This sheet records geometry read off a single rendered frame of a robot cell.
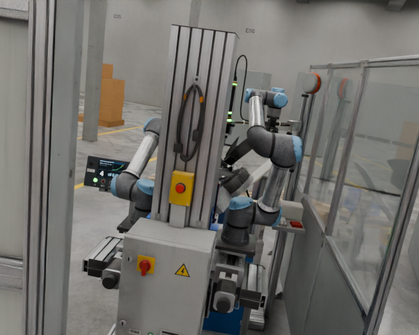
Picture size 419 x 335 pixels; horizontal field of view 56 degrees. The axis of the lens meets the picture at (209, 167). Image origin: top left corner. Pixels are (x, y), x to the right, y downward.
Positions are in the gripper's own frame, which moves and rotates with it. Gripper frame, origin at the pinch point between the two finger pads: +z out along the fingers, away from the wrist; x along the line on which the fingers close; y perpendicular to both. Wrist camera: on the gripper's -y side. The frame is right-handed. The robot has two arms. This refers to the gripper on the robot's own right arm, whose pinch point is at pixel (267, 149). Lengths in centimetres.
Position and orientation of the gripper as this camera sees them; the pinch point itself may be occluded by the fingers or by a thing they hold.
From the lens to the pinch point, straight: 227.0
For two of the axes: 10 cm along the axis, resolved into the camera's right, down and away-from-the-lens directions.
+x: 9.9, 1.5, -0.4
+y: -0.8, 2.4, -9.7
